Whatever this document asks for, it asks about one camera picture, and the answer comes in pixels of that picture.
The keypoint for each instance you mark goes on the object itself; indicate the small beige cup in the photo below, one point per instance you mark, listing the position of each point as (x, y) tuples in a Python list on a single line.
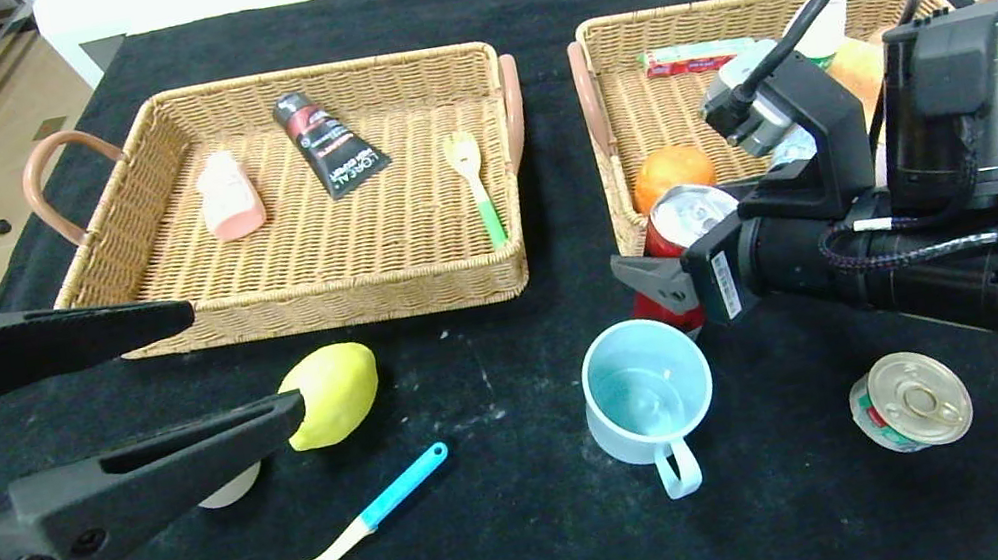
[(235, 488)]

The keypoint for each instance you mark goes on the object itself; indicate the small pink bottle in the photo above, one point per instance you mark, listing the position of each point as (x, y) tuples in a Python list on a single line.
[(232, 201)]

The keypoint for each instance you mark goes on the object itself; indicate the yellow bread bun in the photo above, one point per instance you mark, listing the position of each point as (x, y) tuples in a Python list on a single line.
[(860, 73)]

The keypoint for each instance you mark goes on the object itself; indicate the white milk drink bottle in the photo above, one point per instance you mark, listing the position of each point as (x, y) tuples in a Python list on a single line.
[(829, 37)]

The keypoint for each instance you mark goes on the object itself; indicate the yellow lemon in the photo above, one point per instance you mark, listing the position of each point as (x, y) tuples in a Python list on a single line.
[(340, 388)]

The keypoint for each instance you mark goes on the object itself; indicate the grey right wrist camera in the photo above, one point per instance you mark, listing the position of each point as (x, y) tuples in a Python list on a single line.
[(760, 115)]

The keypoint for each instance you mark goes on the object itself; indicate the red green candy box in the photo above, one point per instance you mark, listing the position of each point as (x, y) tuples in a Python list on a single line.
[(676, 63)]

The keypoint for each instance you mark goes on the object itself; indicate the black cosmetic tube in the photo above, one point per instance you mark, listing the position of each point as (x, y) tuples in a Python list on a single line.
[(328, 149)]

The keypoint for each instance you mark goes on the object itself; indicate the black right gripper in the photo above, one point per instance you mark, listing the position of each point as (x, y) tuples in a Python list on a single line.
[(720, 280)]

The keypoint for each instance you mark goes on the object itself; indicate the short silver tin can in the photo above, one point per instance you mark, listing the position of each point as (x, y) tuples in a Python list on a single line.
[(914, 398)]

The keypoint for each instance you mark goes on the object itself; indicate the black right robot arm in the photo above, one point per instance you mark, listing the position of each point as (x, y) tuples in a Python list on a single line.
[(974, 89)]

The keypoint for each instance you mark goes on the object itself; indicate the light blue mug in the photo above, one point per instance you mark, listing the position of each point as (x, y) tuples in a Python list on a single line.
[(644, 387)]

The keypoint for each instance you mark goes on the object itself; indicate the red soda can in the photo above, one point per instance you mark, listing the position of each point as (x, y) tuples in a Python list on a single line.
[(691, 212)]

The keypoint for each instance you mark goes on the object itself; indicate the orange fruit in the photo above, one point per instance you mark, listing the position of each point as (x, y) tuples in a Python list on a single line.
[(669, 175)]

